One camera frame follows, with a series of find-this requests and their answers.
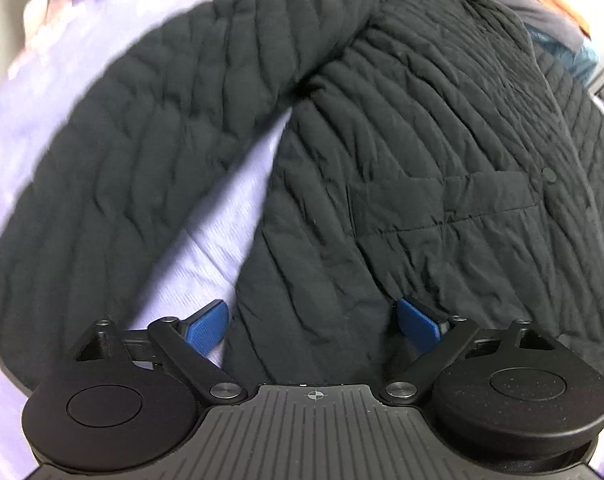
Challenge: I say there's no teal mattress edge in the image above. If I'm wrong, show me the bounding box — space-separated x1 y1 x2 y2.
524 25 602 87

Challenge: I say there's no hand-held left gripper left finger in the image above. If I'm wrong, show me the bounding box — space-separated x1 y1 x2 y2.
75 299 247 404

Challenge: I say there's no purple flower printed bedsheet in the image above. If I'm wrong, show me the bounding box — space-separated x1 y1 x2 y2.
0 0 343 480

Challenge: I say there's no black quilted jacket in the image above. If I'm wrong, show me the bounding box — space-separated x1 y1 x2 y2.
0 0 604 391

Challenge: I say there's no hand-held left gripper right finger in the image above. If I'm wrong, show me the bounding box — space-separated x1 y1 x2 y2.
382 298 561 404

